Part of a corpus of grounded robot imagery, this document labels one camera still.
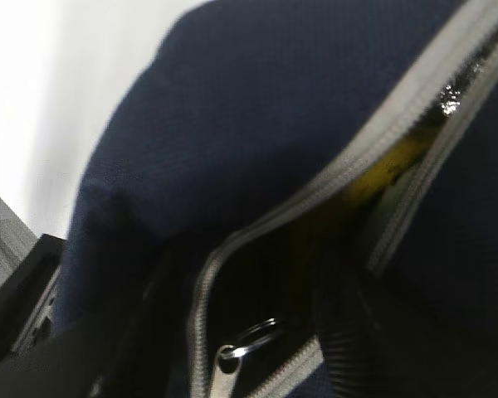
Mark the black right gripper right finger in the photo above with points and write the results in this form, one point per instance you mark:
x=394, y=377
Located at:
x=375, y=345

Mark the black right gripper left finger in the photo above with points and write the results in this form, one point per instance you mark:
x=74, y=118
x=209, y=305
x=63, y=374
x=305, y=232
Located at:
x=114, y=352

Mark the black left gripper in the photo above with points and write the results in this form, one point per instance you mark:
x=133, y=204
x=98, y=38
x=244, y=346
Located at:
x=25, y=293

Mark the navy blue lunch bag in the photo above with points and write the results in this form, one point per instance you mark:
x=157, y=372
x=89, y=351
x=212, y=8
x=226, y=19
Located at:
x=224, y=165

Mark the yellow banana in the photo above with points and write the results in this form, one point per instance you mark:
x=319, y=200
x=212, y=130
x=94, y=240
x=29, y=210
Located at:
x=398, y=159

